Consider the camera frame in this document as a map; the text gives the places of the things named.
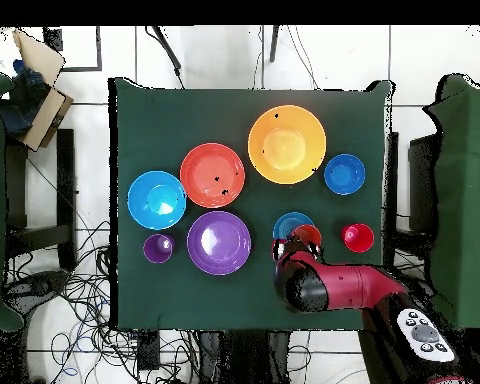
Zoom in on small light blue bowl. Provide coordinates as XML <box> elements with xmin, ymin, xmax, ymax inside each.
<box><xmin>272</xmin><ymin>211</ymin><xmax>316</xmax><ymax>241</ymax></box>

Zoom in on large light blue bowl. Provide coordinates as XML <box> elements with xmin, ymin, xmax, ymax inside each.
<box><xmin>126</xmin><ymin>170</ymin><xmax>188</xmax><ymax>231</ymax></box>

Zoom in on blue bag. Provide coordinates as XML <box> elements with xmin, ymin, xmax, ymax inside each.
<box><xmin>0</xmin><ymin>59</ymin><xmax>51</xmax><ymax>137</ymax></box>

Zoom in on black tripod leg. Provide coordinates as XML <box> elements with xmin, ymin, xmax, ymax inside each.
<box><xmin>269</xmin><ymin>25</ymin><xmax>281</xmax><ymax>63</ymax></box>
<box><xmin>145</xmin><ymin>25</ymin><xmax>185</xmax><ymax>89</ymax></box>

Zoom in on wide orange bowl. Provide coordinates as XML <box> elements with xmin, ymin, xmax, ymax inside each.
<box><xmin>179</xmin><ymin>142</ymin><xmax>246</xmax><ymax>210</ymax></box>

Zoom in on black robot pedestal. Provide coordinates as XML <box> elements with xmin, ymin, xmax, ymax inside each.
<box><xmin>197</xmin><ymin>330</ymin><xmax>293</xmax><ymax>384</ymax></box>

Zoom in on black computer case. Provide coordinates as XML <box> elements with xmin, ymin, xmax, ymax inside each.
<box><xmin>407</xmin><ymin>133</ymin><xmax>441</xmax><ymax>233</ymax></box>

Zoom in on cardboard box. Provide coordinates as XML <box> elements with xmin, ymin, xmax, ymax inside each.
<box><xmin>11</xmin><ymin>29</ymin><xmax>75</xmax><ymax>152</ymax></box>

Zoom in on purple bowl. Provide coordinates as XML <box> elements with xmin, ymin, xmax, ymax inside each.
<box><xmin>186</xmin><ymin>210</ymin><xmax>252</xmax><ymax>276</ymax></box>

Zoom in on black floor frame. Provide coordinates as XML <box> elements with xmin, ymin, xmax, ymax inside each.
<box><xmin>43</xmin><ymin>25</ymin><xmax>103</xmax><ymax>73</ymax></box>

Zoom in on large yellow bowl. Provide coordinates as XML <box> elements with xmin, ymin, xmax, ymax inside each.
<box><xmin>247</xmin><ymin>104</ymin><xmax>328</xmax><ymax>186</ymax></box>

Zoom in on black floor cables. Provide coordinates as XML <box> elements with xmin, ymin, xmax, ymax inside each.
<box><xmin>5</xmin><ymin>219</ymin><xmax>201</xmax><ymax>384</ymax></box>

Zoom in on small dark blue bowl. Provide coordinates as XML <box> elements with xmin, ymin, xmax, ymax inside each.
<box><xmin>323</xmin><ymin>153</ymin><xmax>367</xmax><ymax>196</ymax></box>

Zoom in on red cup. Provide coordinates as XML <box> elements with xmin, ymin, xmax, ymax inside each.
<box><xmin>340</xmin><ymin>222</ymin><xmax>376</xmax><ymax>254</ymax></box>

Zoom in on black stool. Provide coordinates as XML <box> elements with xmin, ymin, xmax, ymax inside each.
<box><xmin>5</xmin><ymin>128</ymin><xmax>78</xmax><ymax>273</ymax></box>

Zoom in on black chair base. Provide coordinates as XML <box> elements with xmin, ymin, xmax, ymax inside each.
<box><xmin>1</xmin><ymin>269</ymin><xmax>71</xmax><ymax>321</ymax></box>

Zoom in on orange cup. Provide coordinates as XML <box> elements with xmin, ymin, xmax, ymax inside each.
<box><xmin>290</xmin><ymin>223</ymin><xmax>324</xmax><ymax>250</ymax></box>

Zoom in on purple cup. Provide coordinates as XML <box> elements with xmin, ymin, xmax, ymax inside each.
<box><xmin>142</xmin><ymin>233</ymin><xmax>176</xmax><ymax>265</ymax></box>

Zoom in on dark green table cloth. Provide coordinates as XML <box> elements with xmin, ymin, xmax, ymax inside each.
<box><xmin>108</xmin><ymin>76</ymin><xmax>393</xmax><ymax>332</ymax></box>

